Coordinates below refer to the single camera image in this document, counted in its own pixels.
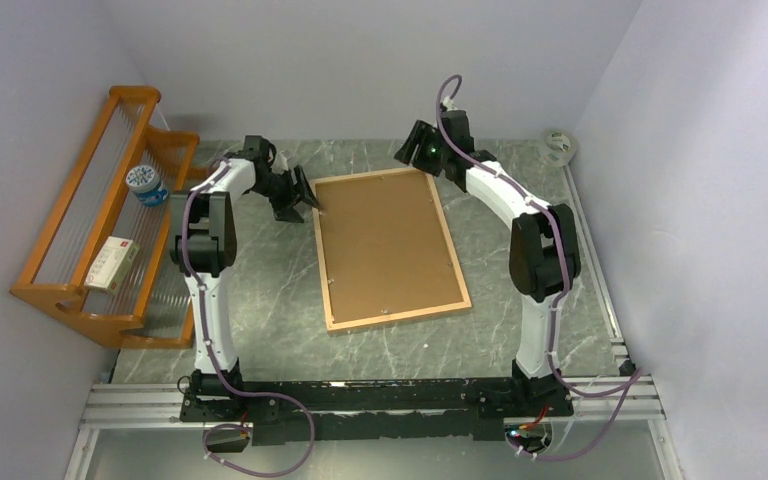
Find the aluminium rail frame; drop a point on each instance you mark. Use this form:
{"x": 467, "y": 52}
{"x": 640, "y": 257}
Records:
{"x": 627, "y": 395}

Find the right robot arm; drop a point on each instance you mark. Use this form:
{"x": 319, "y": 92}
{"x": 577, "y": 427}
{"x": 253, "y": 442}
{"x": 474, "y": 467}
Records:
{"x": 544, "y": 254}

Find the orange wooden rack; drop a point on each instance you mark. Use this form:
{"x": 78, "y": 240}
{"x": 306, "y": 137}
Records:
{"x": 152, "y": 309}

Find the blue white round can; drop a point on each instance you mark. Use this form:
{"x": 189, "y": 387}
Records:
{"x": 147, "y": 185}

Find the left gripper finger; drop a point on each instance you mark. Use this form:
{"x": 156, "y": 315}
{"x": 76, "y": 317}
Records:
{"x": 303, "y": 188}
{"x": 288, "y": 215}

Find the brown backing board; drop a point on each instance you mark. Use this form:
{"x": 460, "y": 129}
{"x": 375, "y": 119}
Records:
{"x": 390, "y": 248}

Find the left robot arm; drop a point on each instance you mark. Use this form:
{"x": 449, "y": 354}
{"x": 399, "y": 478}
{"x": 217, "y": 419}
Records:
{"x": 203, "y": 244}

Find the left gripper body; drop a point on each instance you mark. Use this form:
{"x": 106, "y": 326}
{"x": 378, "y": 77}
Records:
{"x": 281, "y": 190}

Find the light wooden picture frame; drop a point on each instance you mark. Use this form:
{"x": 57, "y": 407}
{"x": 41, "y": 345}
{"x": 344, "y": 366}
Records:
{"x": 390, "y": 248}

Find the small white green box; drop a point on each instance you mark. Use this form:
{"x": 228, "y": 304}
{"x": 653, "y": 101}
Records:
{"x": 111, "y": 265}

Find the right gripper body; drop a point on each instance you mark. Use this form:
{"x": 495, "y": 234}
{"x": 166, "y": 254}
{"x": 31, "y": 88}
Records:
{"x": 429, "y": 154}

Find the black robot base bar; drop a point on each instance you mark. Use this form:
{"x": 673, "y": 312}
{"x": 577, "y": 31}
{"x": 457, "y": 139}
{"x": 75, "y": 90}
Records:
{"x": 482, "y": 409}

